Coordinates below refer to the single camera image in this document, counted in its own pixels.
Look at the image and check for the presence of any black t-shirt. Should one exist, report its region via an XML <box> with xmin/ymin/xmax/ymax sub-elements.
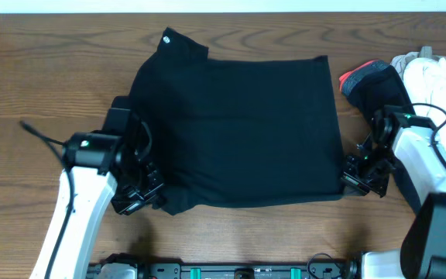
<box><xmin>129</xmin><ymin>28</ymin><xmax>344</xmax><ymax>215</ymax></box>

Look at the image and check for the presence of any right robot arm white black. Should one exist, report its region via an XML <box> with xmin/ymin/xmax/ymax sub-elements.
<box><xmin>341</xmin><ymin>105</ymin><xmax>446</xmax><ymax>279</ymax></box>

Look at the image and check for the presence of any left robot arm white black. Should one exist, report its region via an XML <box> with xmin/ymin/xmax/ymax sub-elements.
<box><xmin>31</xmin><ymin>131</ymin><xmax>164</xmax><ymax>278</ymax></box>

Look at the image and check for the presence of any dark garment with red trim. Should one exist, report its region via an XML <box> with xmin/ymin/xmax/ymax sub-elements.
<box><xmin>339</xmin><ymin>60</ymin><xmax>421</xmax><ymax>214</ymax></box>

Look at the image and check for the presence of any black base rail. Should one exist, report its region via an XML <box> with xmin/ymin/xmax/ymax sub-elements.
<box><xmin>85</xmin><ymin>253</ymin><xmax>360</xmax><ymax>279</ymax></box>

